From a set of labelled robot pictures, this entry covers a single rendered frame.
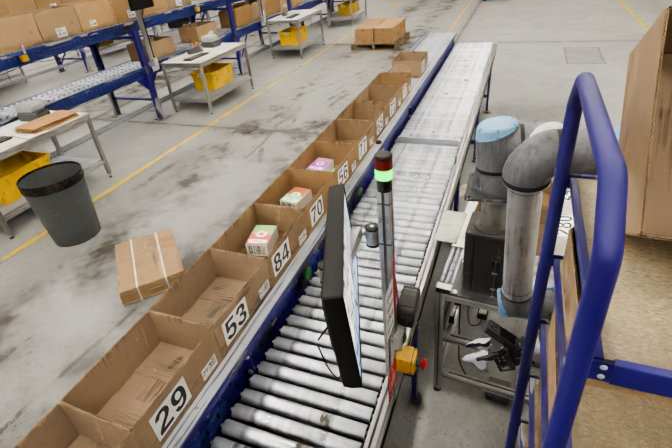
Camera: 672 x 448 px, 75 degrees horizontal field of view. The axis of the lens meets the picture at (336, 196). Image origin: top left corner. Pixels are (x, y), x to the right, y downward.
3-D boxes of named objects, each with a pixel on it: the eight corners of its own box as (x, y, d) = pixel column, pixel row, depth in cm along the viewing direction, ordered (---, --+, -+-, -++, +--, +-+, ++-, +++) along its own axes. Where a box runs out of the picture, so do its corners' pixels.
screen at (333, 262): (376, 453, 120) (343, 296, 90) (315, 458, 121) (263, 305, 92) (368, 320, 161) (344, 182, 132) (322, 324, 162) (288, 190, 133)
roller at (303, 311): (401, 342, 184) (401, 334, 182) (290, 316, 203) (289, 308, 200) (404, 333, 188) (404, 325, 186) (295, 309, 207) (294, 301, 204)
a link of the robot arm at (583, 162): (520, 123, 171) (558, 121, 100) (570, 120, 166) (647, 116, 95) (520, 162, 173) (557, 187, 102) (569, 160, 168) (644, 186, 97)
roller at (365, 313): (405, 330, 189) (405, 322, 187) (296, 306, 208) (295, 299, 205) (408, 322, 193) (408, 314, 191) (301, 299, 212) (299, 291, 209)
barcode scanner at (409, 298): (421, 303, 162) (421, 285, 156) (415, 330, 154) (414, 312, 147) (404, 300, 164) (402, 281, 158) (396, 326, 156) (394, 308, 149)
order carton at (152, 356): (150, 463, 132) (131, 430, 123) (79, 434, 142) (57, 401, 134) (223, 359, 163) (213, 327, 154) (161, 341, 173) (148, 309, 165)
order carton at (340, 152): (336, 198, 255) (333, 172, 246) (291, 192, 265) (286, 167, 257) (358, 167, 286) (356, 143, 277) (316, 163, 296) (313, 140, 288)
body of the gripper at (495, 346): (497, 372, 141) (535, 368, 134) (485, 352, 139) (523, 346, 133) (500, 355, 147) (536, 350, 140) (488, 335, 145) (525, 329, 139)
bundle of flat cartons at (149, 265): (188, 284, 337) (183, 271, 330) (123, 307, 321) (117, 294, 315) (175, 238, 392) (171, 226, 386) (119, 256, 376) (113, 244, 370)
